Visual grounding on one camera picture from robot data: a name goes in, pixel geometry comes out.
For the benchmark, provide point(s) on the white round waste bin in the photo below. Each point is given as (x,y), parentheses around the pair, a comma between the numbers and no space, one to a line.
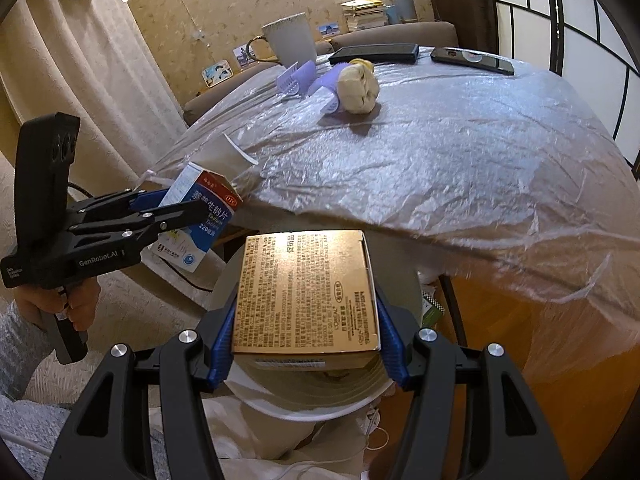
(310,395)

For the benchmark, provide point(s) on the grey cylindrical container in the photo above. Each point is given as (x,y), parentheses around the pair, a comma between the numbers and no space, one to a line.
(404,7)

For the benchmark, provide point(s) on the beige crumpled wad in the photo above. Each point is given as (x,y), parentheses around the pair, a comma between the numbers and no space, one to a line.
(357,87)

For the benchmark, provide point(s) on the stack of books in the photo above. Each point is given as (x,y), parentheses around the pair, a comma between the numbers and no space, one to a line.
(365,15)

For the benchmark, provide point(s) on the black table leg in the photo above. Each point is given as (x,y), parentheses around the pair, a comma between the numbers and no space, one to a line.
(452,310)

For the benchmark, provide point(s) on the dark wooden cabinet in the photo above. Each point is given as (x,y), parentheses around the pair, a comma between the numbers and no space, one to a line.
(457,5)

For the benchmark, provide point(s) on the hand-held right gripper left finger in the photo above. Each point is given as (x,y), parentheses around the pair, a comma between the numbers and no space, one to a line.
(220,342)

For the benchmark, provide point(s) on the small black flat device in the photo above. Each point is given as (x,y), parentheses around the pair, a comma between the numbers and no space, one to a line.
(475,61)

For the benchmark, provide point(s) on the standing figure photo card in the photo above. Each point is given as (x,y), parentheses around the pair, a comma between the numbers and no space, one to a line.
(241,57)

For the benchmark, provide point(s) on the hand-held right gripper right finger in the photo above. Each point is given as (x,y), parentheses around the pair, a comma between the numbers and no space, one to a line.
(392,347)

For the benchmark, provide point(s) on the person's left hand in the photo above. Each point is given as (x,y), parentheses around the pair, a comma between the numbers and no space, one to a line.
(82,305)

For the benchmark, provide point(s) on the blue photo card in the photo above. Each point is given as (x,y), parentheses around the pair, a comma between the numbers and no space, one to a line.
(217,74)

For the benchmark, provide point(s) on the black framed folding screen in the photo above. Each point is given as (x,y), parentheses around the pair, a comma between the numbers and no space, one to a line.
(575,20)

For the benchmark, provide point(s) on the white dotted mug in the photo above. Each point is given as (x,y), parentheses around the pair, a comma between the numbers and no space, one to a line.
(292,40)

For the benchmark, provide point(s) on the clear plastic table cover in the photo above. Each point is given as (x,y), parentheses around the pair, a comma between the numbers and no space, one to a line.
(450,160)

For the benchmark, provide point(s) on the brown fabric sofa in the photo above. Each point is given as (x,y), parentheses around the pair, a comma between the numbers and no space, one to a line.
(425,32)

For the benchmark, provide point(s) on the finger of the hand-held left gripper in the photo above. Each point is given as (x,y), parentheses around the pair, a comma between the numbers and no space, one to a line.
(145,199)
(175,212)

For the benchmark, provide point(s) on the white plastic bag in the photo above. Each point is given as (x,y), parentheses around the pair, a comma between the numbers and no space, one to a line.
(280,440)

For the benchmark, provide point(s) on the green packet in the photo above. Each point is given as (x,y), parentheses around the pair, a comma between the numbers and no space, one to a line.
(431,312)

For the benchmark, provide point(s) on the white red blue medicine box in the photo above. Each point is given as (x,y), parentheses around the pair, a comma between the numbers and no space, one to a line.
(210,210)

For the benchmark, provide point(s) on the light blue cylinder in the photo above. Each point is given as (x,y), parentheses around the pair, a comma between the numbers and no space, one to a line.
(390,14)

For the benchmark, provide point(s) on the gold cardboard box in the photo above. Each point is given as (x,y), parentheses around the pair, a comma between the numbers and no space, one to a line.
(300,290)

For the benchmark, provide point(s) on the person's grey clothed leg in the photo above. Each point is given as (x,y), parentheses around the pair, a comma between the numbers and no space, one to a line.
(35,435)

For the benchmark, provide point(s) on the white curtain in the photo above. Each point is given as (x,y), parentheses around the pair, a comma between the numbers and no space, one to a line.
(75,60)

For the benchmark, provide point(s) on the person's left forearm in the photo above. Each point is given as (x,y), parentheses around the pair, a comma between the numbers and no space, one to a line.
(20,350)

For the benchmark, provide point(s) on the building photo card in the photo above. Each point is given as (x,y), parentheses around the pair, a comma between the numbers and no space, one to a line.
(328,31)

